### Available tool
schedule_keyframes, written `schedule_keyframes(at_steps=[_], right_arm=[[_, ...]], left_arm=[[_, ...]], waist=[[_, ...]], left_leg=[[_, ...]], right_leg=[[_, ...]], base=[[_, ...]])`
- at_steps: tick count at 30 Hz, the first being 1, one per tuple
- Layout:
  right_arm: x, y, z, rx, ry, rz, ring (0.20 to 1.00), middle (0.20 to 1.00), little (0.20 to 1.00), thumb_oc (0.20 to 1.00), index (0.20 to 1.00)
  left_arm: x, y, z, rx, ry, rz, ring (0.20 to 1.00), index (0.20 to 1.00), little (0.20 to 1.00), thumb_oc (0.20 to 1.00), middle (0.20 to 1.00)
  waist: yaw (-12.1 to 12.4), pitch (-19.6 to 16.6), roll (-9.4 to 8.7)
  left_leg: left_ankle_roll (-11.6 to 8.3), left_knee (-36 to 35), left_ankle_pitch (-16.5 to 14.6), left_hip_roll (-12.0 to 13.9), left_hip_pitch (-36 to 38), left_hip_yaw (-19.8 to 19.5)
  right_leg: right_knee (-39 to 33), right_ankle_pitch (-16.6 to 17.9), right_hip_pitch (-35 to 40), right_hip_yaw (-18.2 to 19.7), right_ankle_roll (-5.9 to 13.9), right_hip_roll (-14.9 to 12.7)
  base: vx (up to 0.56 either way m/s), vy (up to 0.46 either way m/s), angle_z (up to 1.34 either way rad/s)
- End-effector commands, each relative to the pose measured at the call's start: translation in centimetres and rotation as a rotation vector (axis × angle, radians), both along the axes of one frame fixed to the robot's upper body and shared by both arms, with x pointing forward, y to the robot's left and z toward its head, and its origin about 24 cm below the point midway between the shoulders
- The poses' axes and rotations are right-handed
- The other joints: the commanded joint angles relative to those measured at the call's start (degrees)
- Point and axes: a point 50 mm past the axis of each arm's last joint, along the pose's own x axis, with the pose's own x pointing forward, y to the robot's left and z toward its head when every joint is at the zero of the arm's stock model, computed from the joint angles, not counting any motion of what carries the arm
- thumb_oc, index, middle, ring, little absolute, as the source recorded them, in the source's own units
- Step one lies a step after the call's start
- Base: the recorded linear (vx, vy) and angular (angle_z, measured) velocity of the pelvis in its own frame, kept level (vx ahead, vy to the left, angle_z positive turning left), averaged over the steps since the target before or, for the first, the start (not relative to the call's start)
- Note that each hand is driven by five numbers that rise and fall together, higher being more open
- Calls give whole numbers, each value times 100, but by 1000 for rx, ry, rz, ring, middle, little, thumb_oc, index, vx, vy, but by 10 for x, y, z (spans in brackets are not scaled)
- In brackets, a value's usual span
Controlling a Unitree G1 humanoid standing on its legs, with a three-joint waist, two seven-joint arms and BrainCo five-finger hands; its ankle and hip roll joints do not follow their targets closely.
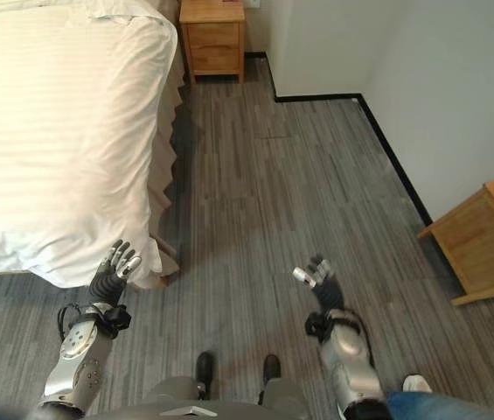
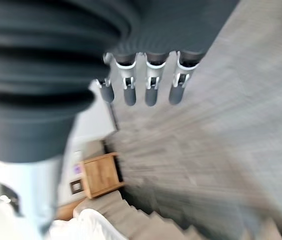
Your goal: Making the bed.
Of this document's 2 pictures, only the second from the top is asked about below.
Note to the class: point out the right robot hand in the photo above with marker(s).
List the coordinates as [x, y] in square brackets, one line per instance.
[43, 75]

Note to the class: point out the wooden bed headboard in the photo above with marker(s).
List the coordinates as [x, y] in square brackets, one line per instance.
[66, 212]

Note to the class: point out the grey bed blanket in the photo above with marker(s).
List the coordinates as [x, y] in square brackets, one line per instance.
[140, 222]

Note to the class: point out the wooden nightstand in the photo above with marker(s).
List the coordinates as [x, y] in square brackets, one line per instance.
[100, 175]

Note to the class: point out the white pillow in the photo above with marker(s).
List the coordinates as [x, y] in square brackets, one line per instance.
[85, 226]

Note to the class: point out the dark framed wall socket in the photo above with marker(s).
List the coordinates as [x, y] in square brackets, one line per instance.
[76, 186]

